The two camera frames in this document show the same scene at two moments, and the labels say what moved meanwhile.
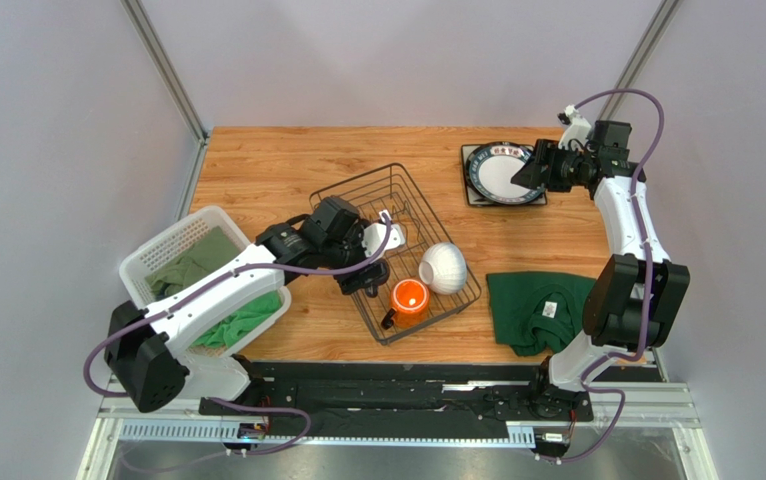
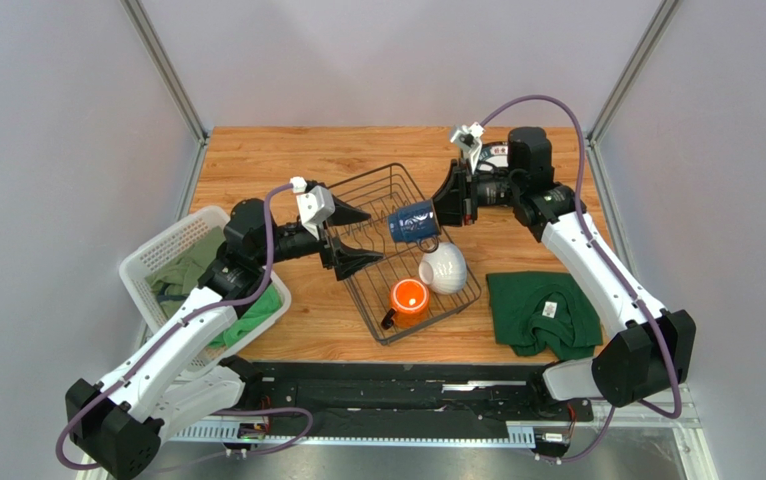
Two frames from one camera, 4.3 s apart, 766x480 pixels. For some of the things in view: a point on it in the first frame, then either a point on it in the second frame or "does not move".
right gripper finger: x=534 y=173 -> x=449 y=200
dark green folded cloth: x=537 y=312 does not move
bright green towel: x=230 y=330 does not move
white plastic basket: x=134 y=267 does not move
